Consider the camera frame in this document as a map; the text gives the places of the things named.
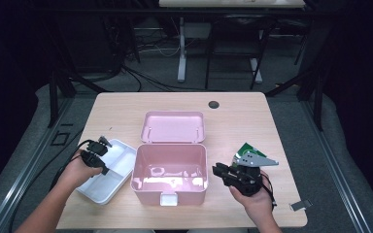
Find white tray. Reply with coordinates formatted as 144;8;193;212
76;138;138;206

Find aluminium rail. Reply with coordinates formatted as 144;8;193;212
0;96;76;233
300;98;373;233

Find person's right hand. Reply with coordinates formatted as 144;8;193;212
228;171;275;224

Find long black floor cable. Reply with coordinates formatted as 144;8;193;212
9;128;85;233

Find white floor cable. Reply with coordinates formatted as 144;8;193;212
138;38;197;58

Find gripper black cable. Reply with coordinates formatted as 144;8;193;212
260;173;278;210
49;139;93;192

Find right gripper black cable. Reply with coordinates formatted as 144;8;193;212
260;173;278;210

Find white desk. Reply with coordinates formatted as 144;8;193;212
158;0;306;83

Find pink storage box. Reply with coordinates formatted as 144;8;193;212
130;111;209;207

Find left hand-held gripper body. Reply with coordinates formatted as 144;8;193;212
80;135;113;169

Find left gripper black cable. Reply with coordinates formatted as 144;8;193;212
49;139;93;192

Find black metal chair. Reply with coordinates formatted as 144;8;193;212
204;14;275;91

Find dark curtain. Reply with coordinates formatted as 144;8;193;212
0;0;51;202
322;0;373;212

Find person's left hand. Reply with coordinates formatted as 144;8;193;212
57;156;104;192

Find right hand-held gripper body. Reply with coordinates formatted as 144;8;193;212
230;151;280;197

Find green and white box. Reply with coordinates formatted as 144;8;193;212
237;142;268;162

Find metal table clip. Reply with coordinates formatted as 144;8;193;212
288;199;314;212

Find black floor cables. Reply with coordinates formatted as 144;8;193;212
119;62;227;93

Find black stand leg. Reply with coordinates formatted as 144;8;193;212
47;69;60;129
313;72;325;132

